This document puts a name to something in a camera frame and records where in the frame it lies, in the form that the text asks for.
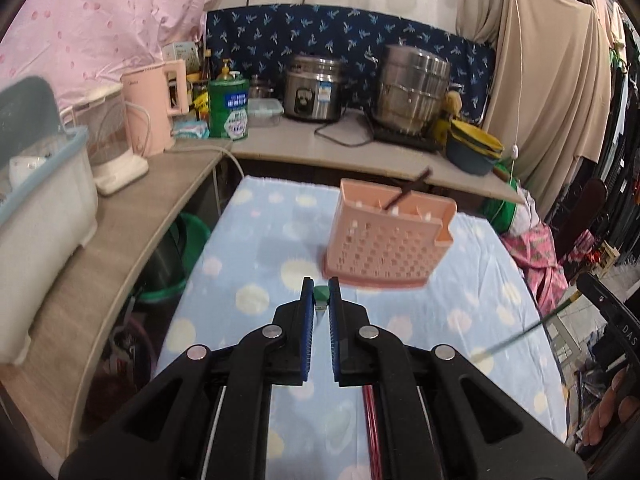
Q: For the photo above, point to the tan loofah scrubber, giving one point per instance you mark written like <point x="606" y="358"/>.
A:
<point x="453" y="102"/>

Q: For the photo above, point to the steel rice cooker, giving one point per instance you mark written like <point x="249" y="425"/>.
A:
<point x="312" y="90"/>

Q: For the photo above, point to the green canister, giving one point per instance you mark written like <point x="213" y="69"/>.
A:
<point x="228" y="110"/>

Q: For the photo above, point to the beige curtain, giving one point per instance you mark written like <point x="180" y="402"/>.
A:
<point x="550" y="85"/>

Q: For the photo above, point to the green bag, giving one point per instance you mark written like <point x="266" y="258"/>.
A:
<point x="500" y="210"/>

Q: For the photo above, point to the pump bottle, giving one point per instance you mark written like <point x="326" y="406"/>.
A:
<point x="227" y="70"/>

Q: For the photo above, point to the dark glass bottle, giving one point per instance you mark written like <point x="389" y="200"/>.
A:
<point x="206" y="67"/>

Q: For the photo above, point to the black induction cooker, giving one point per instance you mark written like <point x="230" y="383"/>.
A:
<point x="400" y="139"/>

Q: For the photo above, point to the white dish rack grey lid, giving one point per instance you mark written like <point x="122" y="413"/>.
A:
<point x="45" y="240"/>

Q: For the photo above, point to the wooden counter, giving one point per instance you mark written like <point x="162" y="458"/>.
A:
<point x="300" y="145"/>

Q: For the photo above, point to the yellow bowl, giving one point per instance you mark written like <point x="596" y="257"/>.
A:
<point x="480" y="136"/>

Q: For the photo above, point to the steel steamer pot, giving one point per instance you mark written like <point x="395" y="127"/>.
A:
<point x="412" y="90"/>

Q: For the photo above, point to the dark brown chopstick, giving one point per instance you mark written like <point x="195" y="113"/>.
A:
<point x="410" y="187"/>

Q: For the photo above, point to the navy floral cloth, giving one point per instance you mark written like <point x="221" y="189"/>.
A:
<point x="350" y="30"/>

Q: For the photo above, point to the white printed box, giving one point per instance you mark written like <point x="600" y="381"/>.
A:
<point x="180" y="55"/>

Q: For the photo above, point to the green plastic basin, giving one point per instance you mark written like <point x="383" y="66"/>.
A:
<point x="192" y="240"/>

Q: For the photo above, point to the white glass jar appliance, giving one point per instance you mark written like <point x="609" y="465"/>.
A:
<point x="115" y="170"/>

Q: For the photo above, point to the dark wooden chair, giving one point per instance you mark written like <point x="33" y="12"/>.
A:
<point x="580" y="220"/>

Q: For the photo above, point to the blue face mask pack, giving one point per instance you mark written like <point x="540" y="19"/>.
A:
<point x="190" y="129"/>

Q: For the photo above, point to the light blue planet tablecloth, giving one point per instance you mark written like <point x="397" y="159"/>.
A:
<point x="250" y="320"/>

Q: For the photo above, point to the green and white chopstick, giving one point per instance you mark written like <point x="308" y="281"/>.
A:
<point x="320" y="292"/>
<point x="525" y="332"/>

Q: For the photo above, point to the pink perforated utensil holder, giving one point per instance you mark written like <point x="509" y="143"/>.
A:
<point x="385" y="245"/>

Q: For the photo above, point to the pink patterned cloth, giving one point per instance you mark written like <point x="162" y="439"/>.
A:
<point x="537" y="255"/>

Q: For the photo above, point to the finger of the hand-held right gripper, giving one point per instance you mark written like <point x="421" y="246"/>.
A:
<point x="592" y="292"/>

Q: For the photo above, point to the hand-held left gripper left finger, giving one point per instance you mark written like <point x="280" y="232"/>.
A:
<point x="307" y="330"/>

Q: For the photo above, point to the small lidded steel pot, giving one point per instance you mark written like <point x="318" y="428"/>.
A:
<point x="260" y="87"/>

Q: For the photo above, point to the pink electric kettle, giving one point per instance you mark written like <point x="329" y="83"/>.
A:
<point x="147" y="110"/>

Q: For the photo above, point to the pink spotted sheet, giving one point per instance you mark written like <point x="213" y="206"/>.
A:
<point x="100" y="20"/>

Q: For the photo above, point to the red chopstick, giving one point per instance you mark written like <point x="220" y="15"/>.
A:
<point x="370" y="425"/>

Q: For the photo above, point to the hanging dark clothes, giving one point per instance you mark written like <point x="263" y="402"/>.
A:
<point x="622" y="135"/>

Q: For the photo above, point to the glass food container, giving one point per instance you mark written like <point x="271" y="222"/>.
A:
<point x="265" y="112"/>

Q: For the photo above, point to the person's right hand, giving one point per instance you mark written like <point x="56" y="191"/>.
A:
<point x="612" y="405"/>

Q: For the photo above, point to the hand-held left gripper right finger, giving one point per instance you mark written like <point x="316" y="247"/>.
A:
<point x="336" y="340"/>

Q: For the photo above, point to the blue bowl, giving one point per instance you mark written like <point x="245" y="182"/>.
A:
<point x="467" y="160"/>

